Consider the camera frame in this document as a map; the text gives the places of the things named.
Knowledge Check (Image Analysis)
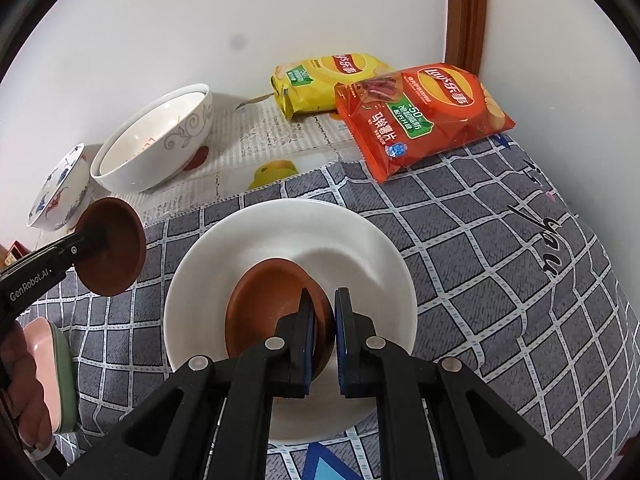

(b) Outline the person's left hand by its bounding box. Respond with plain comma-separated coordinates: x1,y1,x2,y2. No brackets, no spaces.
1,322,52,451

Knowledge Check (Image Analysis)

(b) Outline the grey checked tablecloth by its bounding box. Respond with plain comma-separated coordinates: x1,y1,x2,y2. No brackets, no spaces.
25,136,639,479

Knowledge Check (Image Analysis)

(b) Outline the blue patterned porcelain bowl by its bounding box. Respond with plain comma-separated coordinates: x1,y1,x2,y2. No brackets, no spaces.
27,143,90,232

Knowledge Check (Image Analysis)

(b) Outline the large white bowl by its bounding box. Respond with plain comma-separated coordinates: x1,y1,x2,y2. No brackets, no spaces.
90,84,214,194

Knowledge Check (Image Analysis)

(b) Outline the yellow chips bag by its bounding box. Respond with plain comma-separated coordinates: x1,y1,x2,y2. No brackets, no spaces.
270,53,394,119

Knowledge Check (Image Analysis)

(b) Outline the green plate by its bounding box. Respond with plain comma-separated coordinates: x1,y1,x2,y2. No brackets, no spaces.
44,323,77,434

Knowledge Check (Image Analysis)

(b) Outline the newspaper print table cover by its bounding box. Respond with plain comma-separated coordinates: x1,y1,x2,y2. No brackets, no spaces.
116,96,361,223

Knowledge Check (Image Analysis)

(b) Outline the red chips bag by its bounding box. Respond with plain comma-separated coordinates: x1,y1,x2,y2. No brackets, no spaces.
335,63,515,183

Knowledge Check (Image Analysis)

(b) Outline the brown clay bowl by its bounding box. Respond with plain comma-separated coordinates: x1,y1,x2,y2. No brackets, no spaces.
74,197,146,297
224,258,336,378

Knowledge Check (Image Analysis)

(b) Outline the pink plate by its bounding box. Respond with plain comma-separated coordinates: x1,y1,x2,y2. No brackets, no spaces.
24,318,63,432

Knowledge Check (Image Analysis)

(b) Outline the brown door frame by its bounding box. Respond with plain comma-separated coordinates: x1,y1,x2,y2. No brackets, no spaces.
445,0,488,75

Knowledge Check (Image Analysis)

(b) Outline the white small bowl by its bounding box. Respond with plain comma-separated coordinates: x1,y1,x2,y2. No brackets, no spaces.
162,197,420,444

